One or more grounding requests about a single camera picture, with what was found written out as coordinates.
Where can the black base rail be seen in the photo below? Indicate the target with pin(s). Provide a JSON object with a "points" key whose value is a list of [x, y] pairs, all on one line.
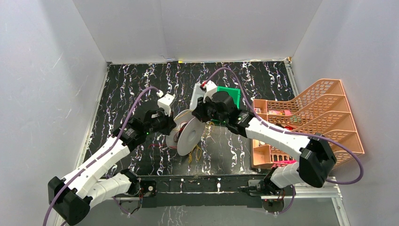
{"points": [[214, 190]]}

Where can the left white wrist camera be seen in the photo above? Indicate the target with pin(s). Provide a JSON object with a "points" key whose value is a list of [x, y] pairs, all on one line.
{"points": [[165, 102]]}

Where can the pink item in organizer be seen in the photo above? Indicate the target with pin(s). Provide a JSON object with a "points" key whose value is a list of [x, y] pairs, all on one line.
{"points": [[285, 162]]}

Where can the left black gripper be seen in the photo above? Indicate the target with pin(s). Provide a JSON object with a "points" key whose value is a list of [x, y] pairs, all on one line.
{"points": [[170, 124]]}

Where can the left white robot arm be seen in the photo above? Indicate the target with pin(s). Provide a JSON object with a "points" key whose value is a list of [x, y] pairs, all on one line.
{"points": [[75, 194]]}

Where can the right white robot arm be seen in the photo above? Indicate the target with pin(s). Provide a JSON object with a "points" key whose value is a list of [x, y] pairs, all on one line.
{"points": [[312, 153]]}

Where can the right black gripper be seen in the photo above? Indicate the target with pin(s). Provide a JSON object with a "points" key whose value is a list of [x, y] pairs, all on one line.
{"points": [[199, 112]]}

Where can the orange desk organizer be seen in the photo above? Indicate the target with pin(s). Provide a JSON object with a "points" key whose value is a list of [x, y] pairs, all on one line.
{"points": [[322, 108]]}

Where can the green plastic bin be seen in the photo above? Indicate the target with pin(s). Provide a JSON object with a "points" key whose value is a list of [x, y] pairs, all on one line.
{"points": [[233, 92]]}

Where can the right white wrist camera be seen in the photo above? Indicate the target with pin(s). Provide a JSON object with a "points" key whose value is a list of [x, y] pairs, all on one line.
{"points": [[210, 88]]}

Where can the white filament spool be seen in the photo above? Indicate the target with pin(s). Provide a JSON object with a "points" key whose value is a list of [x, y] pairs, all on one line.
{"points": [[187, 133]]}

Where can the white plastic bin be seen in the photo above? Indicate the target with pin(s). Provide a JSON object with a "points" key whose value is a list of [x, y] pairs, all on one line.
{"points": [[197, 93]]}

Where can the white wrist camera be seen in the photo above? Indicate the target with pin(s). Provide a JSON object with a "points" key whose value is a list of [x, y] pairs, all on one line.
{"points": [[165, 102], [210, 88]]}

